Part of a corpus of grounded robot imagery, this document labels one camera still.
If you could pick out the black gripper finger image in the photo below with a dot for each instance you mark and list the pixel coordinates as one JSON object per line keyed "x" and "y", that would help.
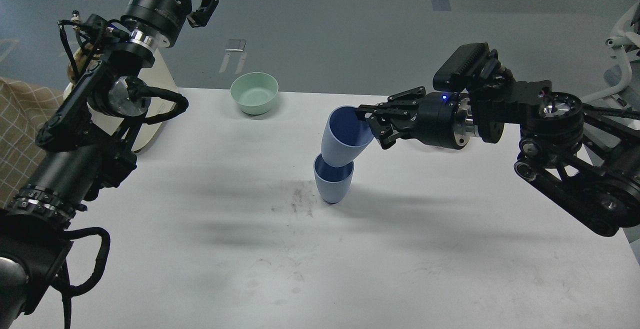
{"x": 388, "y": 131}
{"x": 401, "y": 106}

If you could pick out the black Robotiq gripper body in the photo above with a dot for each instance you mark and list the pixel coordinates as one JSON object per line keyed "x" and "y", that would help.
{"x": 167, "y": 17}

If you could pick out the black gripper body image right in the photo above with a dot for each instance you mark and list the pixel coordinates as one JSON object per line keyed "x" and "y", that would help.
{"x": 439, "y": 119}

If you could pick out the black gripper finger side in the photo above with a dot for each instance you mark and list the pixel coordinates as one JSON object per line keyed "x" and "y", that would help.
{"x": 202, "y": 15}

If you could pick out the blue cup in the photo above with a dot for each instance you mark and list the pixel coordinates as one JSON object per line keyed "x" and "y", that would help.
{"x": 345, "y": 137}
{"x": 333, "y": 183}

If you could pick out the cream toaster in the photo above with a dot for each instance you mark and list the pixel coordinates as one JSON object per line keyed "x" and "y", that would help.
{"x": 158, "y": 76}

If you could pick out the green bowl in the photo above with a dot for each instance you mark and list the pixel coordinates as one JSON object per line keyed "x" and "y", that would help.
{"x": 255, "y": 93}

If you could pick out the toast slice back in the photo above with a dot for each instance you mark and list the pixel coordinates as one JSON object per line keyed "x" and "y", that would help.
{"x": 80, "y": 58}

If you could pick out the checkered beige cloth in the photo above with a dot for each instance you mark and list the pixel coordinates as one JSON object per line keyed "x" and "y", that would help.
{"x": 24, "y": 108}

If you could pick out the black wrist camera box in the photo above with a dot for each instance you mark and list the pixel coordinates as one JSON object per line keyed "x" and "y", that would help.
{"x": 463, "y": 67}

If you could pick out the white chair frame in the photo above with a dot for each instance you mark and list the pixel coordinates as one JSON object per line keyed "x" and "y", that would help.
{"x": 623, "y": 78}

